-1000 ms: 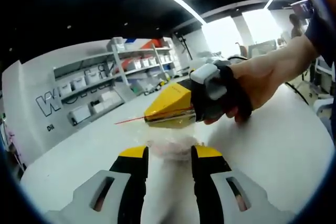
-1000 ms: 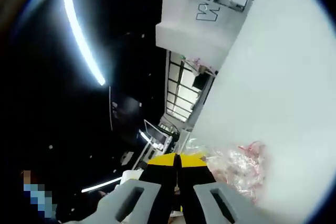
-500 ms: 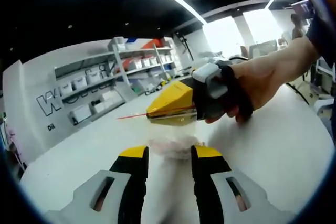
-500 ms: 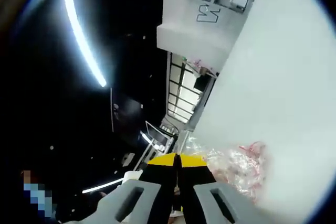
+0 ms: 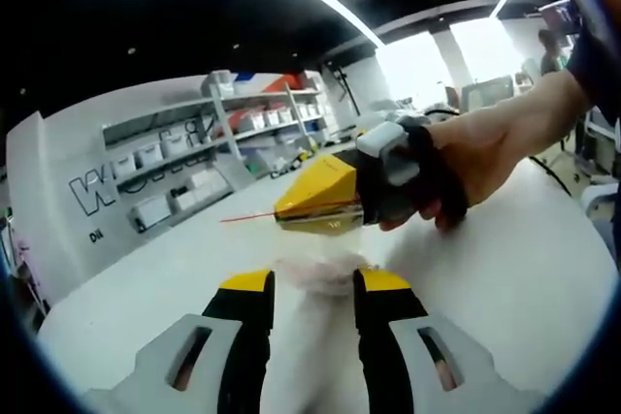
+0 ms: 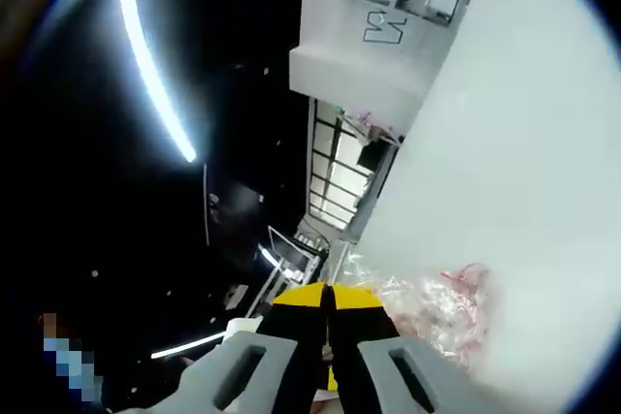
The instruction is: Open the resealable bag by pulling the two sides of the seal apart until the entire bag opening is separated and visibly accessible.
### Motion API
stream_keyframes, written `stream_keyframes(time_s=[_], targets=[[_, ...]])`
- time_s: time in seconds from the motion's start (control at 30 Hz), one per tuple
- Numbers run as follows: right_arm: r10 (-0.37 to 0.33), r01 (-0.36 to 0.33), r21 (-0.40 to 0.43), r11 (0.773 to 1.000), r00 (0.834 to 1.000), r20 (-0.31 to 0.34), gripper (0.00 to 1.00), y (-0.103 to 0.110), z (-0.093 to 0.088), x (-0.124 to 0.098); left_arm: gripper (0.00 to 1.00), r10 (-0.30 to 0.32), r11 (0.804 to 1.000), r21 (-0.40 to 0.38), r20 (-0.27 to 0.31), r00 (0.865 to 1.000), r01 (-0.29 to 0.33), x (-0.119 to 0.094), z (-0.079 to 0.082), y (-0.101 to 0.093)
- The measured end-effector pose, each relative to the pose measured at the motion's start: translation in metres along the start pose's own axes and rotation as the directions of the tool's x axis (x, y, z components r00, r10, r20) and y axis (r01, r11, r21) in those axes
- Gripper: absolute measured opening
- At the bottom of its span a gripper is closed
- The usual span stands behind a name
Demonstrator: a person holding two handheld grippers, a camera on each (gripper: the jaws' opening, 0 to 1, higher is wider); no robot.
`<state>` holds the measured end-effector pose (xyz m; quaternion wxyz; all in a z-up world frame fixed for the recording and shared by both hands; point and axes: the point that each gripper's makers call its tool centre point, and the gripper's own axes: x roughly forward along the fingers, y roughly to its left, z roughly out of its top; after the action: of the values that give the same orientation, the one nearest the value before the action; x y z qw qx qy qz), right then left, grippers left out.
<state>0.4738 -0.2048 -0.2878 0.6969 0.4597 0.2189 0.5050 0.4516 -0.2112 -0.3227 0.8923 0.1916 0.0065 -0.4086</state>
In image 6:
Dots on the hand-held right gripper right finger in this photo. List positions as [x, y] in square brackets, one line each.
[364, 331]

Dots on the long ceiling light strip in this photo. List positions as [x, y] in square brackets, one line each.
[145, 60]

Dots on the black monitor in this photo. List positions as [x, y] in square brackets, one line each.
[372, 154]

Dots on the glass partition window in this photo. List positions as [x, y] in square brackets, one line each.
[335, 176]

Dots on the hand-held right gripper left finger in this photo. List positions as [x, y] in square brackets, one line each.
[291, 336]

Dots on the clear resealable bag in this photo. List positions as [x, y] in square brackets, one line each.
[436, 307]

